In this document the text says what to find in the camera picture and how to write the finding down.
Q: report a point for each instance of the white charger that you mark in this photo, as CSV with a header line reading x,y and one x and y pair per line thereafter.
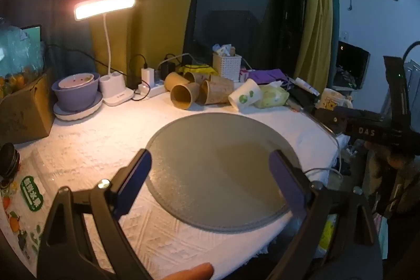
x,y
147,75

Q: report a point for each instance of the black monitor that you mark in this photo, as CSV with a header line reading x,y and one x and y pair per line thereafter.
x,y
352,62

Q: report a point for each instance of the white cup with green print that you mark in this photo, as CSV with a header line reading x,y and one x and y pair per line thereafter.
x,y
244,96

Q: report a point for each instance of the purple cloth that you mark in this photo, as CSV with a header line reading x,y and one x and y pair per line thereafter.
x,y
267,75

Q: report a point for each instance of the clear bag of oranges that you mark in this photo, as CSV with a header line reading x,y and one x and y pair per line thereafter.
x,y
16,63

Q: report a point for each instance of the white tube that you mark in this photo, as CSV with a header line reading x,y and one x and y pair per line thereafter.
x,y
306,86

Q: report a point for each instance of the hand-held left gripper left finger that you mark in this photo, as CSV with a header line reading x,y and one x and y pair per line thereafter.
x,y
131,188

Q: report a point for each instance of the white desk lamp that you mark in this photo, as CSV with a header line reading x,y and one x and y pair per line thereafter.
x,y
105,4

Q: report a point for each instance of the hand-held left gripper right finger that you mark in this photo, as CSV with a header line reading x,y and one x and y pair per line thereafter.
x,y
290,188

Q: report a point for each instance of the white inner bowl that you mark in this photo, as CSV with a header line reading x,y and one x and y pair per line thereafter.
x,y
77,80

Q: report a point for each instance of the black flat case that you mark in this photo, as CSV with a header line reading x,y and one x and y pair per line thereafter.
x,y
302,98

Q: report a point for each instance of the yellow packet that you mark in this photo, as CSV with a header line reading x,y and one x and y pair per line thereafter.
x,y
200,68

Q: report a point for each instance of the green wet wipes packet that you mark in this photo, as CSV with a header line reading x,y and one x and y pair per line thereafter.
x,y
272,96

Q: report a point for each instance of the fruit printed plastic bag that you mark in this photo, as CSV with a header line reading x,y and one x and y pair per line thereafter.
x,y
31,198

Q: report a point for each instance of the white power strip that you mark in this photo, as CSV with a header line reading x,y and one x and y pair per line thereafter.
x,y
154,89

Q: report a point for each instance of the small red white box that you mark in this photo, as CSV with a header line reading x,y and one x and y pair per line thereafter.
x,y
243,75

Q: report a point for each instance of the white mug with yellow print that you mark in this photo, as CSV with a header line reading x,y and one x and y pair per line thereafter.
x,y
331,99

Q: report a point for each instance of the brown paper cup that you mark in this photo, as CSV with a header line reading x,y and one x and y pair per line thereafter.
x,y
223,80
215,93
195,76
182,97
174,81

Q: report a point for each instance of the white woven basket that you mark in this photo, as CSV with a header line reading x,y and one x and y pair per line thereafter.
x,y
227,66

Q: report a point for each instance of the black round object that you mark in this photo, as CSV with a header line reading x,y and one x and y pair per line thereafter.
x,y
8,162

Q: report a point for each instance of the black charger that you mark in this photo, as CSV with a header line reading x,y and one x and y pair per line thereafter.
x,y
168,70

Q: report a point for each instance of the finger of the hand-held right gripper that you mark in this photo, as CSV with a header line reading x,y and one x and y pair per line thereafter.
x,y
331,118

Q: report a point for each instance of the cardboard box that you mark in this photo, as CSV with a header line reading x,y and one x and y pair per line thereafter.
x,y
23,116

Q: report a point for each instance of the round grey mat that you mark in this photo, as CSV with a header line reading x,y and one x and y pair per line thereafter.
x,y
216,168

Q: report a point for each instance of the person's right hand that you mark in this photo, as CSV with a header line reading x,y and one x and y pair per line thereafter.
x,y
377,153

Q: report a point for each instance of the tissue packet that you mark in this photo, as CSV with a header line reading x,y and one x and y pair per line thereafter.
x,y
223,49

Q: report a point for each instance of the purple bowl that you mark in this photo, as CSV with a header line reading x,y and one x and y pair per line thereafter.
x,y
75,99

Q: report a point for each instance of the white round plate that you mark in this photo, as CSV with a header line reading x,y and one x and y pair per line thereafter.
x,y
78,114

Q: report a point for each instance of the yellow bag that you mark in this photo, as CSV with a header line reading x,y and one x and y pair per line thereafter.
x,y
328,230

